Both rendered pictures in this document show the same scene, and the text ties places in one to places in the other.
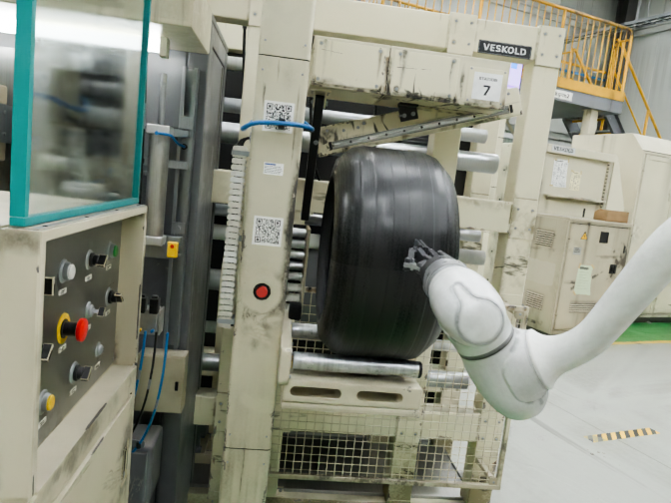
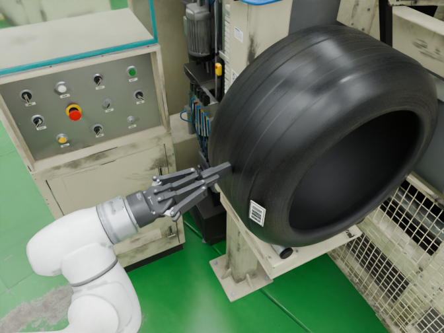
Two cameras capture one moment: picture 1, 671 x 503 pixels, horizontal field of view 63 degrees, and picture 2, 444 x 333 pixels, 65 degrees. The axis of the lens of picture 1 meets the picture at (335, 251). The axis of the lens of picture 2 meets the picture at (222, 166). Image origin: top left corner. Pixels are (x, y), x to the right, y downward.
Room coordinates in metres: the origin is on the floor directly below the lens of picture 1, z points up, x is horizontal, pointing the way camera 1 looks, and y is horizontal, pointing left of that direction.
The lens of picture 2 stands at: (1.03, -0.71, 1.80)
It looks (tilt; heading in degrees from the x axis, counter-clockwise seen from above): 44 degrees down; 70
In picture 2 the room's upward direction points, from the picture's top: straight up
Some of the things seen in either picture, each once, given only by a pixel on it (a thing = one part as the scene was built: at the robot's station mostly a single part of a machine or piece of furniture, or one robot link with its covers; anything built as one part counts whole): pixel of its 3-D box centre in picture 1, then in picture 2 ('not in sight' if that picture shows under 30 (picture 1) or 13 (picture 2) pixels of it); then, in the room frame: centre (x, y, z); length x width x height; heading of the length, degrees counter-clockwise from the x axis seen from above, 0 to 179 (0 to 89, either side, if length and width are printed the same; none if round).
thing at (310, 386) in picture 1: (350, 388); (254, 223); (1.38, -0.08, 0.84); 0.36 x 0.09 x 0.06; 96
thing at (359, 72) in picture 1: (403, 80); not in sight; (1.83, -0.16, 1.71); 0.61 x 0.25 x 0.15; 96
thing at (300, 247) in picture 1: (277, 266); not in sight; (1.88, 0.19, 1.05); 0.20 x 0.15 x 0.30; 96
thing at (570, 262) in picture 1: (571, 276); not in sight; (5.76, -2.51, 0.62); 0.91 x 0.58 x 1.25; 115
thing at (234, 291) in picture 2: not in sight; (240, 269); (1.47, 0.19, 0.02); 0.27 x 0.27 x 0.04; 6
